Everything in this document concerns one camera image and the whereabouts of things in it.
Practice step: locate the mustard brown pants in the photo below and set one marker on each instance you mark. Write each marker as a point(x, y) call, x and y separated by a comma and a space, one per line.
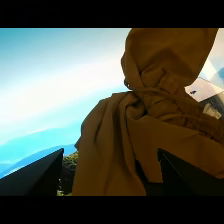
point(140, 133)

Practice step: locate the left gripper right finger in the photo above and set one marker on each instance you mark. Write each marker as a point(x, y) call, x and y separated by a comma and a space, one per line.
point(190, 178)

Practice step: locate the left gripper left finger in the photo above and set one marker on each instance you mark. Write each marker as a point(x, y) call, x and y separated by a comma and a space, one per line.
point(36, 178)

